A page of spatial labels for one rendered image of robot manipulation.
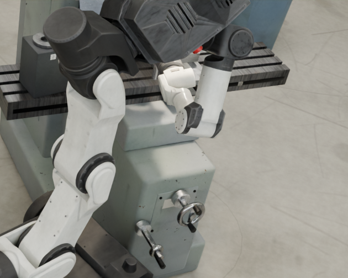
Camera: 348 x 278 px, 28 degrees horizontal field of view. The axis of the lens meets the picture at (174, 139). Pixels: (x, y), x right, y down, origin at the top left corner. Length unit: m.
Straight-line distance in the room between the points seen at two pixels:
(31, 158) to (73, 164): 1.33
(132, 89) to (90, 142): 0.68
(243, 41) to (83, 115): 0.51
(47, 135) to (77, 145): 1.27
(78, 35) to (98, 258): 0.97
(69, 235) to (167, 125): 0.65
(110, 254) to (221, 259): 1.03
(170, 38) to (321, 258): 2.00
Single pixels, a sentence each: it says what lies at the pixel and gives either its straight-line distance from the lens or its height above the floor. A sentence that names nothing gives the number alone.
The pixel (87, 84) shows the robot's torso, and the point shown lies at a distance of 1.84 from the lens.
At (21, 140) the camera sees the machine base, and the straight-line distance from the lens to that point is 3.49.
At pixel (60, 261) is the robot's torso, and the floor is 0.72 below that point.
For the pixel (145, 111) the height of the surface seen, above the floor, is 0.86.
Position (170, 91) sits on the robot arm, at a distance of 2.29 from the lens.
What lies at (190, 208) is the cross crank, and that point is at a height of 0.68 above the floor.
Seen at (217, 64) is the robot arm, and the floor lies 1.36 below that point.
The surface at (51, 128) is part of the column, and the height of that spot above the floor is 0.38.
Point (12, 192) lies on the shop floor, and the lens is 3.49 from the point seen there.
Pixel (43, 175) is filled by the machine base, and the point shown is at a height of 0.20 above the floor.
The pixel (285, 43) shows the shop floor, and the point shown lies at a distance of 5.31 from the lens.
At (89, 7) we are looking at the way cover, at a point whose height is 1.03.
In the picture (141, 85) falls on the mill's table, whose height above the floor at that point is 0.94.
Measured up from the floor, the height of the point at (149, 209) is 0.58.
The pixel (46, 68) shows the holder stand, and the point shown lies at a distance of 2.45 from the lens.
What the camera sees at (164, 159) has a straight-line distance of 2.66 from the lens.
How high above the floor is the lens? 2.40
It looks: 37 degrees down
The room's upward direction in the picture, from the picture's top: 15 degrees clockwise
